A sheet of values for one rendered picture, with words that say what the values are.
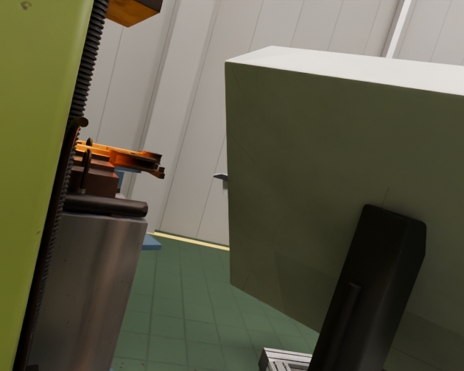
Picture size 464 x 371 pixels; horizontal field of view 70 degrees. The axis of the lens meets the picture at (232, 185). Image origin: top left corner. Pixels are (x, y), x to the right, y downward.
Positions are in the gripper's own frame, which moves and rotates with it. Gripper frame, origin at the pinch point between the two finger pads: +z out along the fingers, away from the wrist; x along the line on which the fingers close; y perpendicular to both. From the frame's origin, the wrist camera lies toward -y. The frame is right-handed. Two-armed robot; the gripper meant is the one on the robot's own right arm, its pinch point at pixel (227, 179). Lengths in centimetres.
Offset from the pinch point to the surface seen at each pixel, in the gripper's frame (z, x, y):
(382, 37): -260, 174, -161
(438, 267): 20, -61, -5
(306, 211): 25, -51, -6
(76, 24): 46, -44, -15
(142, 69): -47, 260, -52
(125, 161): 26.9, -0.6, 0.5
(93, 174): 35.1, -12.4, 2.1
